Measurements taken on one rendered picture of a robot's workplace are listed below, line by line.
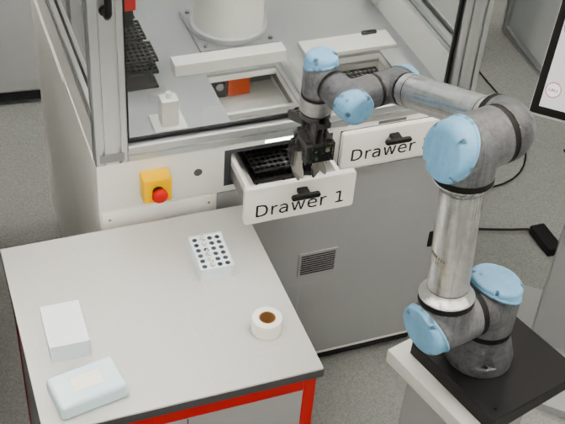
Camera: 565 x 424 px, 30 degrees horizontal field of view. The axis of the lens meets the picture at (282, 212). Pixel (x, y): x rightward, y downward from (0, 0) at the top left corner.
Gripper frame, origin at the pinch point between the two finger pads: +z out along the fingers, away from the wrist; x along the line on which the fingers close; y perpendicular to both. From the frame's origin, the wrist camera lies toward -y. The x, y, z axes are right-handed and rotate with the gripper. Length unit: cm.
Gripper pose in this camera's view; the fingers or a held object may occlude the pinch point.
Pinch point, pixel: (304, 172)
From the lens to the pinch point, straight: 253.5
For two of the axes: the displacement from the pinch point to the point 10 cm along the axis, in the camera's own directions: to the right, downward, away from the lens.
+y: 3.4, 6.5, -6.8
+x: 9.4, -1.8, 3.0
